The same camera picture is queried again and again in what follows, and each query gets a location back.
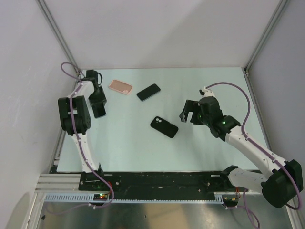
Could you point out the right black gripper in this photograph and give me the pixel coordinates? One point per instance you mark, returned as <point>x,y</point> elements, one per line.
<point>190,106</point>

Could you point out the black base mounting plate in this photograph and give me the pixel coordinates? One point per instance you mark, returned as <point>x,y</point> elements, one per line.
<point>163,186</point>

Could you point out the right aluminium frame post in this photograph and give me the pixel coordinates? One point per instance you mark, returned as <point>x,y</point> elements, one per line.
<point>271,25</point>

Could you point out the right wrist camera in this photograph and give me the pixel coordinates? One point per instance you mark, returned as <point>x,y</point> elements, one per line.
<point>204,92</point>

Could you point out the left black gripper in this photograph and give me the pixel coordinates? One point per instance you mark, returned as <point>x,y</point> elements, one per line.
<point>101,99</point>

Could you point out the aluminium front rail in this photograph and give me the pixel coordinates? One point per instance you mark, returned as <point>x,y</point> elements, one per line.
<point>58,182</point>

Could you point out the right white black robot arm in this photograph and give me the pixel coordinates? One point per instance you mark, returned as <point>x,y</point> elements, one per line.
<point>280,180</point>

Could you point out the left aluminium frame post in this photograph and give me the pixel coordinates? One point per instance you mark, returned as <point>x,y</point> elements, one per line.
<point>56,30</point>

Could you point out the pink phone case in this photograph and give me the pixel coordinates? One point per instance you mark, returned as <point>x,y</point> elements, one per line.
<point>120,87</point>

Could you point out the aluminium frame post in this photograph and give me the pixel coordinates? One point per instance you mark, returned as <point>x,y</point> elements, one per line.
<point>271,25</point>
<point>56,30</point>

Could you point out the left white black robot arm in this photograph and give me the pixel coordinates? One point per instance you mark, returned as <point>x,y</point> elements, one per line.
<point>75,117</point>

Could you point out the black phone case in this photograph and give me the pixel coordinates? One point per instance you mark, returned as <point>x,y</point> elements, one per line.
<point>164,127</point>

